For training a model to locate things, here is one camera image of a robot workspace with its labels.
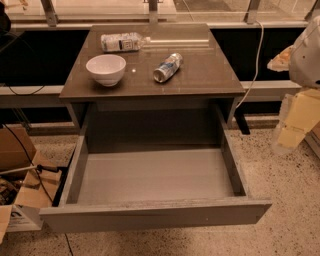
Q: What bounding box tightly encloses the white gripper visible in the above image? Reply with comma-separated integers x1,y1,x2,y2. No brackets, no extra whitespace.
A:
267,16,320,155

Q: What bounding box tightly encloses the open grey top drawer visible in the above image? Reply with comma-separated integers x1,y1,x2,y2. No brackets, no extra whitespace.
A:
40,104,272,232

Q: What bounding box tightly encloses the clear plastic water bottle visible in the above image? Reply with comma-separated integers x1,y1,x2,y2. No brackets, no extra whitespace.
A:
101,32,151,53

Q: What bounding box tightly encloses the white ceramic bowl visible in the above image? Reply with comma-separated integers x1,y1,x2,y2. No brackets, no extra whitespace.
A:
86,54,126,87

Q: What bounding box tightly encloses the white stick with black tip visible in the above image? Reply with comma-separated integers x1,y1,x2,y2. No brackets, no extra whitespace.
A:
0,164,59,175

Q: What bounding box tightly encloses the brown cardboard box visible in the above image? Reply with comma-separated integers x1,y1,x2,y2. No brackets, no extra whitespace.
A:
0,128,62,243

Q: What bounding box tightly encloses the white hanging cable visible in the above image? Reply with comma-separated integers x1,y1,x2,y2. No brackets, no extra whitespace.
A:
235,20,265,110

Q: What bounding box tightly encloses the black cable on floor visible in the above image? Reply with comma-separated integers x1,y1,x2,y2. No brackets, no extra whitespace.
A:
1,122,75,256

